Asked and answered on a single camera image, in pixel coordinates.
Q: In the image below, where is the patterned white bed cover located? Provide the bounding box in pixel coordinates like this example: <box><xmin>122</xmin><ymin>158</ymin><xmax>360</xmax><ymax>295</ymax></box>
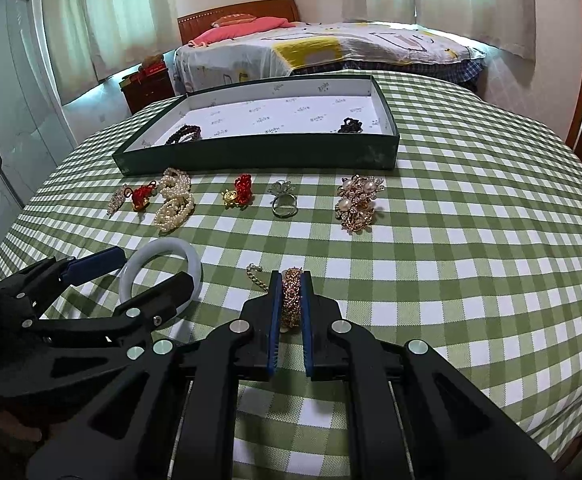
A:
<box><xmin>173</xmin><ymin>21</ymin><xmax>487</xmax><ymax>97</ymax></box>

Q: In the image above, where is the blue plaid bed sheet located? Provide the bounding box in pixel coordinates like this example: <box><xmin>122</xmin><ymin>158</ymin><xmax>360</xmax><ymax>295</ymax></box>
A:
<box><xmin>290</xmin><ymin>56</ymin><xmax>485</xmax><ymax>94</ymax></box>

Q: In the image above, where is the wooden nightstand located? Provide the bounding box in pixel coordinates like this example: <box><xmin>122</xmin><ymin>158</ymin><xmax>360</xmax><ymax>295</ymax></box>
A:
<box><xmin>120</xmin><ymin>67</ymin><xmax>177</xmax><ymax>115</ymax></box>

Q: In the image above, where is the gold chain bracelet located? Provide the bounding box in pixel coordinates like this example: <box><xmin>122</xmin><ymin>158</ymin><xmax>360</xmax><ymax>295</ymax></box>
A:
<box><xmin>245</xmin><ymin>262</ymin><xmax>305</xmax><ymax>334</ymax></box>

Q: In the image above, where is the red knot charm gold pendant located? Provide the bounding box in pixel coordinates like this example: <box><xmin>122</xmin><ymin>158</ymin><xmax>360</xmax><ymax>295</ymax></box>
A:
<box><xmin>222</xmin><ymin>173</ymin><xmax>255</xmax><ymax>210</ymax></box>

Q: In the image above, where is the wooden headboard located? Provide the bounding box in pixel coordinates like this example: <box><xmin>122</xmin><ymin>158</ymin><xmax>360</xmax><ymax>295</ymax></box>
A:
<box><xmin>177</xmin><ymin>0</ymin><xmax>302</xmax><ymax>46</ymax></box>

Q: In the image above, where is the green checked tablecloth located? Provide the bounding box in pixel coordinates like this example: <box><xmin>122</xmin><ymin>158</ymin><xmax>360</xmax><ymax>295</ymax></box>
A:
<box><xmin>0</xmin><ymin>70</ymin><xmax>582</xmax><ymax>480</ymax></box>

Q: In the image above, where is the gold pearl flower brooch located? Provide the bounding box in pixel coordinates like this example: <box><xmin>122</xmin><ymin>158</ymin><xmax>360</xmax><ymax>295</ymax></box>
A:
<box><xmin>335</xmin><ymin>174</ymin><xmax>386</xmax><ymax>235</ymax></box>

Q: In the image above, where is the pink pillow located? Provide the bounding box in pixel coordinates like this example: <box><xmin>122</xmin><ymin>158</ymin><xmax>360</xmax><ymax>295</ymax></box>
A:
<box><xmin>189</xmin><ymin>16</ymin><xmax>292</xmax><ymax>49</ymax></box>

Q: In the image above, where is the pearl bead bracelet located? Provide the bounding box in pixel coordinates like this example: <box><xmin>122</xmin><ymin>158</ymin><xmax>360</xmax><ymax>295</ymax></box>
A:
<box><xmin>154</xmin><ymin>167</ymin><xmax>196</xmax><ymax>234</ymax></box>

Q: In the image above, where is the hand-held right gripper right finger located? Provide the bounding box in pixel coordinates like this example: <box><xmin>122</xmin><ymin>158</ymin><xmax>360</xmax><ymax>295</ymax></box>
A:
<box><xmin>300</xmin><ymin>270</ymin><xmax>558</xmax><ymax>480</ymax></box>

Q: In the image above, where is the dark red bead bracelet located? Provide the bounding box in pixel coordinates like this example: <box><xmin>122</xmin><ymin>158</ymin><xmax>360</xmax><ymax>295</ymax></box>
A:
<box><xmin>164</xmin><ymin>124</ymin><xmax>203</xmax><ymax>146</ymax></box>

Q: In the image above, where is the white bangle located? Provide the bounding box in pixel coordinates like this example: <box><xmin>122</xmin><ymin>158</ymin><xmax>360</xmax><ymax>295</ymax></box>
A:
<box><xmin>118</xmin><ymin>238</ymin><xmax>203</xmax><ymax>319</ymax></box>

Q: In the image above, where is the crystal leaf brooch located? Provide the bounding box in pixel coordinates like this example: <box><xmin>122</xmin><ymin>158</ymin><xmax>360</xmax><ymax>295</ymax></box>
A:
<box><xmin>106</xmin><ymin>184</ymin><xmax>128</xmax><ymax>217</ymax></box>

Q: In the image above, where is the dark green shallow box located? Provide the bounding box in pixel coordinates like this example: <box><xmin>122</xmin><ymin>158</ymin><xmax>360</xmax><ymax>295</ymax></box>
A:
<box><xmin>112</xmin><ymin>74</ymin><xmax>401</xmax><ymax>177</ymax></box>

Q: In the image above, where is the silver flower ring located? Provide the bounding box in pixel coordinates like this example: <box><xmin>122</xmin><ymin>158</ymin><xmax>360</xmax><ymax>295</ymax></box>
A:
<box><xmin>266</xmin><ymin>178</ymin><xmax>297</xmax><ymax>219</ymax></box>

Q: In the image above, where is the frosted glass wardrobe door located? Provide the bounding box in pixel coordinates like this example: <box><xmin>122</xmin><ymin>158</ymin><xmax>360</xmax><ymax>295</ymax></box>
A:
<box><xmin>0</xmin><ymin>0</ymin><xmax>80</xmax><ymax>202</ymax></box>

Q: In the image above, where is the red box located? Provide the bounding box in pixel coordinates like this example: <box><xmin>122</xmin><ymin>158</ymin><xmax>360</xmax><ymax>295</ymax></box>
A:
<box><xmin>121</xmin><ymin>62</ymin><xmax>168</xmax><ymax>87</ymax></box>

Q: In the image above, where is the person's left hand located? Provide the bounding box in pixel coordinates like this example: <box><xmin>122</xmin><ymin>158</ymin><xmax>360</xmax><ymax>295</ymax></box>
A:
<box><xmin>0</xmin><ymin>399</ymin><xmax>45</xmax><ymax>444</ymax></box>

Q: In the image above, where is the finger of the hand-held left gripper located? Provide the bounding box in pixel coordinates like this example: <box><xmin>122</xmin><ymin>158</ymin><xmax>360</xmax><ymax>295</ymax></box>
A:
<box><xmin>0</xmin><ymin>246</ymin><xmax>128</xmax><ymax>312</ymax></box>
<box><xmin>20</xmin><ymin>271</ymin><xmax>197</xmax><ymax>357</ymax></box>

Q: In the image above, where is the red knot charm gold bell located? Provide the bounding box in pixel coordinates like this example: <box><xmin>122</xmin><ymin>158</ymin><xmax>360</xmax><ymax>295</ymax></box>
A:
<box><xmin>124</xmin><ymin>183</ymin><xmax>160</xmax><ymax>211</ymax></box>

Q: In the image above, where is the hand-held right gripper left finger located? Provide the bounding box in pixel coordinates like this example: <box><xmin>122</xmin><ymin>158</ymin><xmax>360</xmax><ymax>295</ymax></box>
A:
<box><xmin>26</xmin><ymin>270</ymin><xmax>281</xmax><ymax>480</ymax></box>

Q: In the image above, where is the small patterned pillow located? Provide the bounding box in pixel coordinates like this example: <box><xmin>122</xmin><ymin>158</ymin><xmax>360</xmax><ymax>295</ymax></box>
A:
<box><xmin>210</xmin><ymin>14</ymin><xmax>258</xmax><ymax>28</ymax></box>

